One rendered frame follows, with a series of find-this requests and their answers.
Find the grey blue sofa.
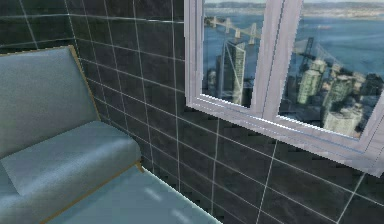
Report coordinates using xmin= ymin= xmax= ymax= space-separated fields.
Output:
xmin=0 ymin=45 xmax=145 ymax=224

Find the white framed window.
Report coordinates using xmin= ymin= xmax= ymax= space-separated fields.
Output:
xmin=183 ymin=0 xmax=384 ymax=178

